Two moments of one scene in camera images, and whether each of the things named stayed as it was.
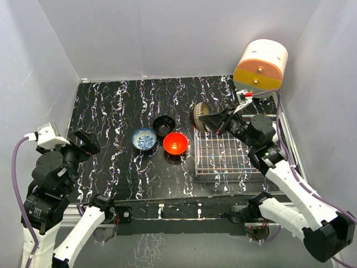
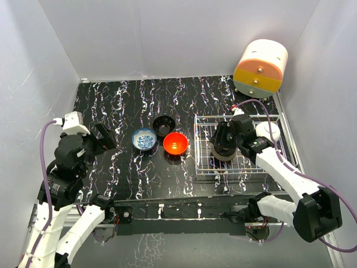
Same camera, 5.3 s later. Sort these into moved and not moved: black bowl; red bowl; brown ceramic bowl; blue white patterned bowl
Moved: brown ceramic bowl
Not moved: blue white patterned bowl; black bowl; red bowl
